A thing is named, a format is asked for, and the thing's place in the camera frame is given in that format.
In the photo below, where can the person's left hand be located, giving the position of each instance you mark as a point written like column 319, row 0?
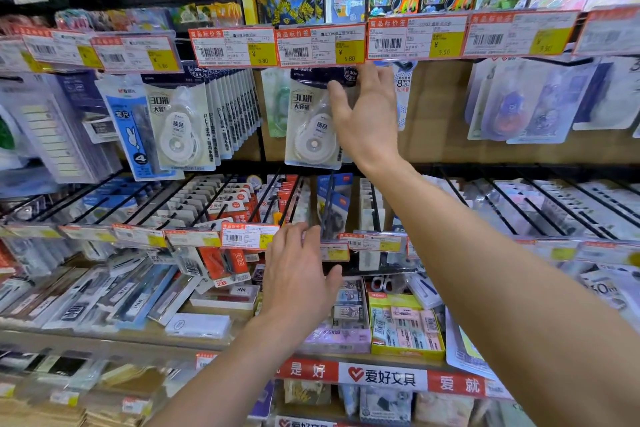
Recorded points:
column 295, row 286

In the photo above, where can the person's right hand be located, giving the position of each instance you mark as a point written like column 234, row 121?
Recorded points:
column 372, row 131

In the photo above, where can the bunch of blue correction tapes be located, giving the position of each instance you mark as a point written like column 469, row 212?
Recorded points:
column 407, row 91

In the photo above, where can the white correction tape packet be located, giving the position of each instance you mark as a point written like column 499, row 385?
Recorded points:
column 310, row 136

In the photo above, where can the green correction tape packet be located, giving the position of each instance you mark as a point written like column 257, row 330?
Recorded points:
column 272, row 101

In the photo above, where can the row of white correction tapes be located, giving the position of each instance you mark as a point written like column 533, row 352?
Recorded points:
column 175, row 131

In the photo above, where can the person's left forearm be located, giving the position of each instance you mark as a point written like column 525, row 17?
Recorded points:
column 225, row 381

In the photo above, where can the person's right forearm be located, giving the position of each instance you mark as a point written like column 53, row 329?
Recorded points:
column 510, row 291

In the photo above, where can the red shelf label strip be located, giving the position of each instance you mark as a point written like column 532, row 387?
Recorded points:
column 450, row 384

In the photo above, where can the pink eraser display box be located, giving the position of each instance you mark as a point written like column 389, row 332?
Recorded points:
column 345, row 326

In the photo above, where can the row of orange price tags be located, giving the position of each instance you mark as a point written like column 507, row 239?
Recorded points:
column 235, row 49
column 247, row 236

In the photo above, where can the white ink box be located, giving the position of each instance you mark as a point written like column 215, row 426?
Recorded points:
column 225, row 296

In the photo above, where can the row of white card packets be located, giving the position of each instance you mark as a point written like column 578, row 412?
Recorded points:
column 372, row 204

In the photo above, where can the blue scissors packets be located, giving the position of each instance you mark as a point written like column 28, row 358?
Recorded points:
column 340, row 201

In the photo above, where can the white flat box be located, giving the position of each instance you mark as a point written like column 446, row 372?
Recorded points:
column 197, row 325

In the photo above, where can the row of white red packets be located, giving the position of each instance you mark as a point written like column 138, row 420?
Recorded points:
column 225, row 196

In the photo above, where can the yellow eraser display box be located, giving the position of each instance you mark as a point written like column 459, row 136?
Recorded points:
column 405, row 329

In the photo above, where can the dark purple packet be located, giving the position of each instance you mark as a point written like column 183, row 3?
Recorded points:
column 262, row 401

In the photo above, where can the small white blue box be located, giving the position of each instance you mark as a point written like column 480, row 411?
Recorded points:
column 424, row 290

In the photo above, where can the rows of grey white packets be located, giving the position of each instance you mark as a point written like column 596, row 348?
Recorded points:
column 550, row 206

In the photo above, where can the pile of pen packets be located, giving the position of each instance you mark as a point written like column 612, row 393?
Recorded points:
column 100, row 296

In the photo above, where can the row of blue white packets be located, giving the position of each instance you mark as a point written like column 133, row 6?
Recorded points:
column 105, row 199

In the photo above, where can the stacks of brown envelopes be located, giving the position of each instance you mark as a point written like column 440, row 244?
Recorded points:
column 65, row 414

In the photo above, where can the white index tab packet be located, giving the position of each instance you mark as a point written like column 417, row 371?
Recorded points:
column 50, row 141

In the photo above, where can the dark blue card packet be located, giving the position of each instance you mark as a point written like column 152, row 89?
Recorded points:
column 82, row 96

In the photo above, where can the green label tape packet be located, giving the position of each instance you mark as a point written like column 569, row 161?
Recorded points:
column 7, row 136

